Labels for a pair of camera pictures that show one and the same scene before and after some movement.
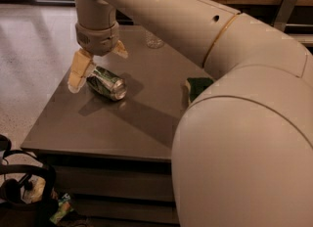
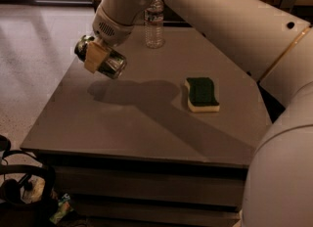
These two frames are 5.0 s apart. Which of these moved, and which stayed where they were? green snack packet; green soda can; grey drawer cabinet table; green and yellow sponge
Moved: green soda can
Stayed: grey drawer cabinet table; green and yellow sponge; green snack packet
